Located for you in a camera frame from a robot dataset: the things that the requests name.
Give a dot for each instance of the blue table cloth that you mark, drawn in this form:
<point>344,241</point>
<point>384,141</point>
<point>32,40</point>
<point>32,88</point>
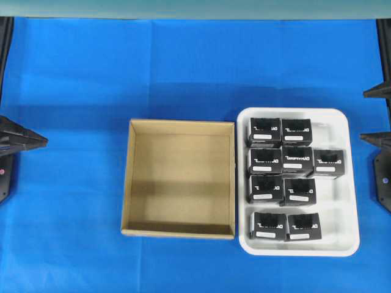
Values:
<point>79,82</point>

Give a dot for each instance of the black product box bottom left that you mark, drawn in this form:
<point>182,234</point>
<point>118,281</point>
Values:
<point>270,226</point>

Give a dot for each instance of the white plastic tray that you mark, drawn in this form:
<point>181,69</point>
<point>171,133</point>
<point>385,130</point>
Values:
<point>336,198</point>

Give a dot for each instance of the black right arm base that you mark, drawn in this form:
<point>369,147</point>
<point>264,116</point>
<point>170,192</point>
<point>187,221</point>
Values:
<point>382,175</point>

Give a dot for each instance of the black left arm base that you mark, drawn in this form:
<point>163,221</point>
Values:
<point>6,167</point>

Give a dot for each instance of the black product box top left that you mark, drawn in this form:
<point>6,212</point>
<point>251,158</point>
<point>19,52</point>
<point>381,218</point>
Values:
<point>264,133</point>

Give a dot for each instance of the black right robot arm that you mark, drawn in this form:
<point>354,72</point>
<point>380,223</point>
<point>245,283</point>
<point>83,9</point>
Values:
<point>378,139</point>

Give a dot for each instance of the black left frame post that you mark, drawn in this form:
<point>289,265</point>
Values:
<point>6,33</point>

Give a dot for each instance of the black frame post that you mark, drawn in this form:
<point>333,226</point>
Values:
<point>383,30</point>
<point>6,33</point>

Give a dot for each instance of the black product box middle left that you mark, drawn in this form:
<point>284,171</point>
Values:
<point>264,161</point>

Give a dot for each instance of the black product box lower left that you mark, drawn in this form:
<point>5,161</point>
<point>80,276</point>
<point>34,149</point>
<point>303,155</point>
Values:
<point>265,188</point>

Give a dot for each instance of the black product box middle centre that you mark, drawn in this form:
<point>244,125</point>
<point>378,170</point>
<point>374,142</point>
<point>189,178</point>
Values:
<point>297,160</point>

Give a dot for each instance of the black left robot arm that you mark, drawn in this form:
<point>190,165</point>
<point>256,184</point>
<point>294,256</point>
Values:
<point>15,138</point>

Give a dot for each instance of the open brown cardboard box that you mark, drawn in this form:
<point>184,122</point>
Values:
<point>180,179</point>

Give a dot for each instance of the black small product box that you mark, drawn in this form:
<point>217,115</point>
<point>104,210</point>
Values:
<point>328,164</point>

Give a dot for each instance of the black right frame post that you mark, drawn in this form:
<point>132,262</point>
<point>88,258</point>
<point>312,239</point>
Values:
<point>383,30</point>

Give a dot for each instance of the black product box bottom right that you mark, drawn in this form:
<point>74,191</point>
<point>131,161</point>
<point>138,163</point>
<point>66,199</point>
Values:
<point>304,227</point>

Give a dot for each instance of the black product box lower centre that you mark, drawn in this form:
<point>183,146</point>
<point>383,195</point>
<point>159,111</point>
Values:
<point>299,192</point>

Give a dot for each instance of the black product box top middle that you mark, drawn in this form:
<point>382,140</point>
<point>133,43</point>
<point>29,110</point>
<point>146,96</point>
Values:
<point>296,132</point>

